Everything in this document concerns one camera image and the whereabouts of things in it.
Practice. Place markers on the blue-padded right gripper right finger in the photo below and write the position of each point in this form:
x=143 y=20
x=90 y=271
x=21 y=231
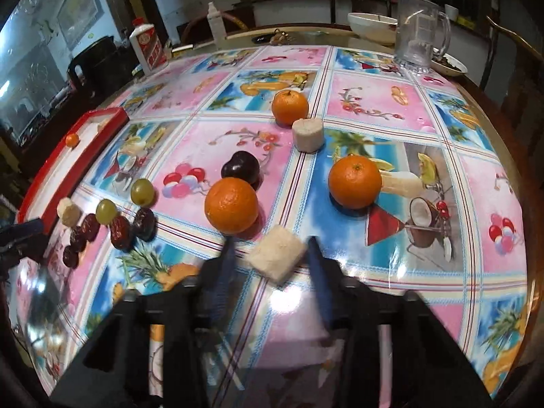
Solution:
x=327 y=278

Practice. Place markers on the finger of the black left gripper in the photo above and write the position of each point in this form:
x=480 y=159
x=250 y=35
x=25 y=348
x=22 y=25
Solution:
x=25 y=240

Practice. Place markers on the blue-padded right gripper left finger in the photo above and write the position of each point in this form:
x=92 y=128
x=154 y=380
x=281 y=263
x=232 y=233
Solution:
x=215 y=281

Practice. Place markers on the dark date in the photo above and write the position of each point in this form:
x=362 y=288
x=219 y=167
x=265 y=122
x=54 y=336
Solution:
x=78 y=240
x=144 y=224
x=70 y=257

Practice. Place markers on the small white cake piece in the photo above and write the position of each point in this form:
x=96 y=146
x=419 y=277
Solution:
x=68 y=212

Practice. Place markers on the square white cake piece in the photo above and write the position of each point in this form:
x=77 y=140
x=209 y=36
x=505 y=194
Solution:
x=276 y=254

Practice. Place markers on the red date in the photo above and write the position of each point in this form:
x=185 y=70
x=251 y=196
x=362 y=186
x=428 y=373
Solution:
x=90 y=227
x=120 y=233

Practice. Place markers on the large orange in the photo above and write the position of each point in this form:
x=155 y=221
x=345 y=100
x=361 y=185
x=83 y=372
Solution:
x=231 y=206

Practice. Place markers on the green grape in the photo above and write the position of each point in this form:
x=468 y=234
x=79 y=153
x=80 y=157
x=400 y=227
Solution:
x=142 y=193
x=106 y=210

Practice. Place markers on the tiny orange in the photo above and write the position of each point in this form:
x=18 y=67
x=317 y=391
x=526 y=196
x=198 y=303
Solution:
x=72 y=140

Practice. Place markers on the dark purple plum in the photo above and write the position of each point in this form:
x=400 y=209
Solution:
x=242 y=165

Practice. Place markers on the long white cake piece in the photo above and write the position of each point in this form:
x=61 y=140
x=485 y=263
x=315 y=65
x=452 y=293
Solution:
x=402 y=183

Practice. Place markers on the round white cake piece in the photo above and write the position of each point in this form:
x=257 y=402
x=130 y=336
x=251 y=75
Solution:
x=308 y=134

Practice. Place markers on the small orange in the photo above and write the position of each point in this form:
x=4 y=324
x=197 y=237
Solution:
x=289 y=106

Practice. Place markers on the red rimmed white tray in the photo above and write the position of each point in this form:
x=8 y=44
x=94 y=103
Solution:
x=65 y=167

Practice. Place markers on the colourful fruit print tablecloth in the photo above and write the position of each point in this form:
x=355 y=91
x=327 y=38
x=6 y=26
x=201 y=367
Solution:
x=460 y=244

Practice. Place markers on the black chair at left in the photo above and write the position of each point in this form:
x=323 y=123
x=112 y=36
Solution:
x=98 y=69

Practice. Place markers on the white liquor bottle red label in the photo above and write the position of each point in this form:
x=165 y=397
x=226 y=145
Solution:
x=147 y=46

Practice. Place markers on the small plate with food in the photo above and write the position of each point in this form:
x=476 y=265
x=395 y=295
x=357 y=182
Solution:
x=448 y=65

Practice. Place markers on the small white spray bottle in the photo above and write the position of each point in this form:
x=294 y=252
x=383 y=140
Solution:
x=216 y=24

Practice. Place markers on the white ceramic bowl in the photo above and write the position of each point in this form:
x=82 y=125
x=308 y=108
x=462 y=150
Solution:
x=377 y=28

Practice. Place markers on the clear glass mug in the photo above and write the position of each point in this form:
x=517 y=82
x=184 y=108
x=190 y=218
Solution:
x=423 y=32

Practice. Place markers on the wooden chair at right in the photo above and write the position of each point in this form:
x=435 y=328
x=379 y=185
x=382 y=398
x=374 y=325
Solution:
x=523 y=101

